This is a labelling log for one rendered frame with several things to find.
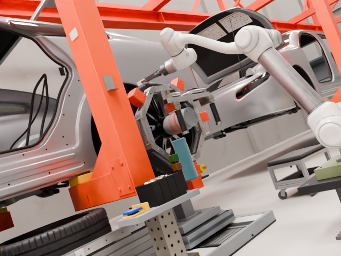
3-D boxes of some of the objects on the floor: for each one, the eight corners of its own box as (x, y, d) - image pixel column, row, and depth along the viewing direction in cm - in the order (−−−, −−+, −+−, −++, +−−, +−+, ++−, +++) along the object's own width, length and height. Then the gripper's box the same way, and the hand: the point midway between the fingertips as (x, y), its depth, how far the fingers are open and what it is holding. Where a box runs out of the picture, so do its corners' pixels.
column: (185, 290, 177) (158, 209, 180) (200, 291, 170) (171, 206, 173) (172, 301, 169) (143, 216, 173) (186, 301, 163) (157, 214, 166)
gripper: (167, 74, 228) (136, 90, 236) (172, 73, 240) (143, 88, 248) (162, 63, 228) (131, 80, 235) (167, 63, 240) (138, 78, 248)
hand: (141, 82), depth 241 cm, fingers closed, pressing on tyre
